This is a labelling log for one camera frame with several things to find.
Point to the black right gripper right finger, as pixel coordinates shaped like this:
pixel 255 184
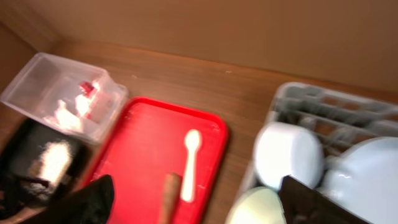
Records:
pixel 303 205

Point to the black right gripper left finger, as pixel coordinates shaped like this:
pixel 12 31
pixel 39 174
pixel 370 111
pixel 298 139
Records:
pixel 91 204

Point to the pale green rice bowl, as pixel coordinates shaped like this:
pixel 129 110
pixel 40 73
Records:
pixel 259 205

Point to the light blue bowl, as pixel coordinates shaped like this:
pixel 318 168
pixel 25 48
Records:
pixel 281 150

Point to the pile of white rice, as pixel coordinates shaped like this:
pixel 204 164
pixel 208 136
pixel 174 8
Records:
pixel 52 162

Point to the light blue plate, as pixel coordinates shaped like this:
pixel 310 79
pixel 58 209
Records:
pixel 363 180

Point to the brown root vegetable stick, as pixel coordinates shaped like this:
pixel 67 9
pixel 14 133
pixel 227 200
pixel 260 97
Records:
pixel 171 194

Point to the white tissue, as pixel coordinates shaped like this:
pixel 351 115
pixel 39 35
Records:
pixel 61 111

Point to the red sauce packet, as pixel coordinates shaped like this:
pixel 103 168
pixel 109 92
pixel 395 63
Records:
pixel 85 100

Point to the white plastic spoon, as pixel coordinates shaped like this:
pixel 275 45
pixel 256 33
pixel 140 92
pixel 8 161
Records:
pixel 192 142

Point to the black waste tray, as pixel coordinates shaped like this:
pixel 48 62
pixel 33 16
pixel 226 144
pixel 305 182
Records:
pixel 19 189

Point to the grey dishwasher rack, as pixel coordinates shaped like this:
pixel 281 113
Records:
pixel 339 120

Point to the red plastic tray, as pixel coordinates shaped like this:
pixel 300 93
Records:
pixel 145 145

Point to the clear plastic storage box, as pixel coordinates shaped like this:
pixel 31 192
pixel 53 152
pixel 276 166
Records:
pixel 30 90

